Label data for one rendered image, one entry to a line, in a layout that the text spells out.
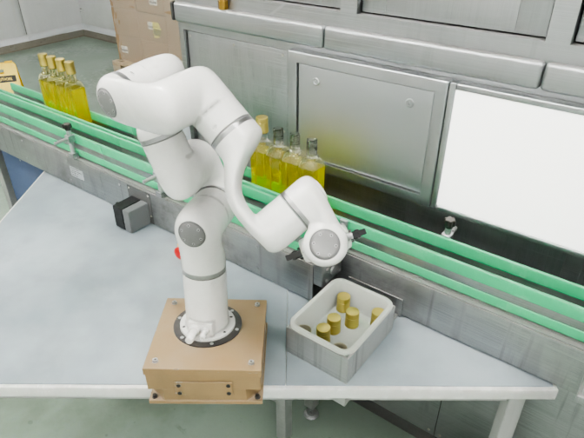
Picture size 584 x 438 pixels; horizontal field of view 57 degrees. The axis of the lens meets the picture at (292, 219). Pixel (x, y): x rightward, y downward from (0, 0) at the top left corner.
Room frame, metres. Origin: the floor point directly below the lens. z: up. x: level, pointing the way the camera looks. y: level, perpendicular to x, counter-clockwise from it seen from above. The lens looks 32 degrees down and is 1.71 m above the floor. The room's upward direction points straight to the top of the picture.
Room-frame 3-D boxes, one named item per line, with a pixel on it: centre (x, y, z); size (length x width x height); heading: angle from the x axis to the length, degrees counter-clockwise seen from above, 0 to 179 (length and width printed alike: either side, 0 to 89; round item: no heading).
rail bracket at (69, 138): (1.71, 0.79, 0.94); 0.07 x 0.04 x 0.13; 143
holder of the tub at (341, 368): (0.98, -0.14, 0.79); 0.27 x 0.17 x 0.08; 143
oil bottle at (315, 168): (1.29, -0.05, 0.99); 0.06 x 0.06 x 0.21; 52
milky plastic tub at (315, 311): (0.96, -0.12, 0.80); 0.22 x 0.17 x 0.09; 143
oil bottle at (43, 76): (2.04, 0.95, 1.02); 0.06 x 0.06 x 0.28; 53
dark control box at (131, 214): (1.48, 0.52, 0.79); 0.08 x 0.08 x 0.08; 53
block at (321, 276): (1.12, -0.10, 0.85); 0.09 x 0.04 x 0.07; 143
